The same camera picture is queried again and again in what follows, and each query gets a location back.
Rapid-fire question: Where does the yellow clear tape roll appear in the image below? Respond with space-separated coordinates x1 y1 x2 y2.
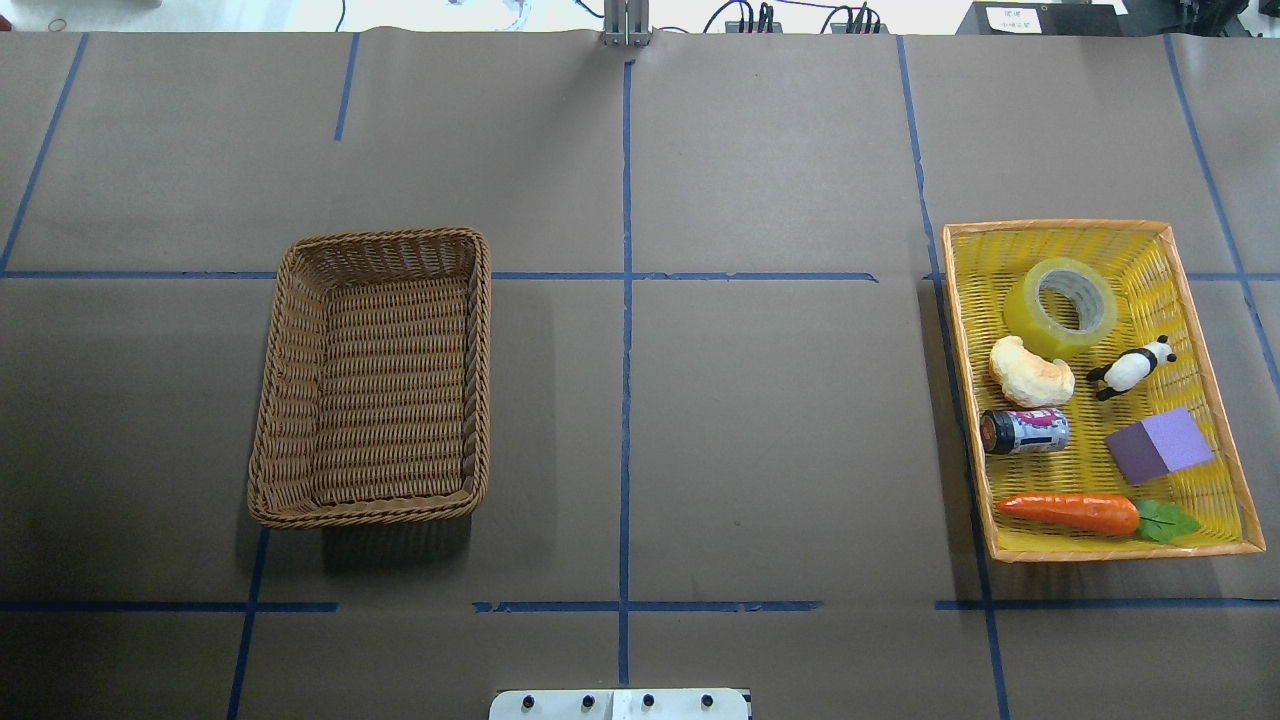
1004 258 1119 360

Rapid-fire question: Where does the brown wicker basket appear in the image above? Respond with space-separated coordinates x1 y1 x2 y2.
246 227 492 530

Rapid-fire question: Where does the yellow woven basket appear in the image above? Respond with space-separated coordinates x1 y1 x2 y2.
938 219 1266 562

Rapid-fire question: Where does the white mounting plate with bolts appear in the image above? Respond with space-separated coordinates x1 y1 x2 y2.
488 687 754 719

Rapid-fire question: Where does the toy bread croissant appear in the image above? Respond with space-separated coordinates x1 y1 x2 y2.
989 334 1075 409

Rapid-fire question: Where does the small purple drink can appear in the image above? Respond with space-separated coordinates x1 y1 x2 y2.
979 407 1071 456

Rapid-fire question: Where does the toy orange carrot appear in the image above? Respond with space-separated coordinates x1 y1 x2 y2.
995 493 1201 544

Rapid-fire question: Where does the black box with label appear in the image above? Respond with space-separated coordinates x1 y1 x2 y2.
955 1 1124 37

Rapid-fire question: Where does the toy panda figure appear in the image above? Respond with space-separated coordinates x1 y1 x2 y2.
1085 334 1178 402

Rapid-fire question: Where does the purple cube block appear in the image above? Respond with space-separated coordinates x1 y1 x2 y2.
1105 407 1213 486

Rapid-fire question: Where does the grey metal post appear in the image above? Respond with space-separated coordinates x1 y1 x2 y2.
602 0 652 47

